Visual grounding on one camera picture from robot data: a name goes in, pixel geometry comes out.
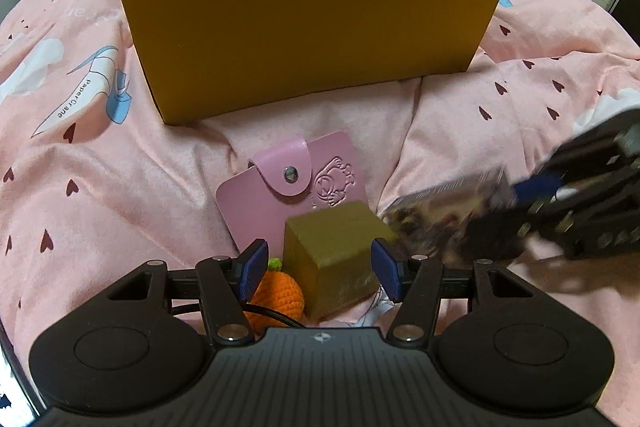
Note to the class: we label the orange crochet carrot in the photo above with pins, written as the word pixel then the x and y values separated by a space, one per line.
pixel 280 294

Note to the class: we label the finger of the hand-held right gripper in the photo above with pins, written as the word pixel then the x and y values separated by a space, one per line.
pixel 500 234
pixel 542 187

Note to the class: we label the gold cube box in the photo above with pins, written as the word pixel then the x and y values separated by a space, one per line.
pixel 335 252

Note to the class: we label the pink snap card wallet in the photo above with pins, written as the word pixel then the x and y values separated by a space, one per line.
pixel 280 207

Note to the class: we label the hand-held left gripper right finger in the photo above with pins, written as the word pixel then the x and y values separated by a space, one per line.
pixel 387 272

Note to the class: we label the pink printed blanket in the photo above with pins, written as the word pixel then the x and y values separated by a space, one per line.
pixel 150 157

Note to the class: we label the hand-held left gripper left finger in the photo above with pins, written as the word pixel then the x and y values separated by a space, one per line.
pixel 254 269

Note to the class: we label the orange cardboard box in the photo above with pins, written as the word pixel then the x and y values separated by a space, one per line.
pixel 300 32

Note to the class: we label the white paper tag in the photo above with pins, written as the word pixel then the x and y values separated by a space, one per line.
pixel 372 314

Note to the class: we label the dark printed card pack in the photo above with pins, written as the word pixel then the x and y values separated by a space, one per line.
pixel 430 217

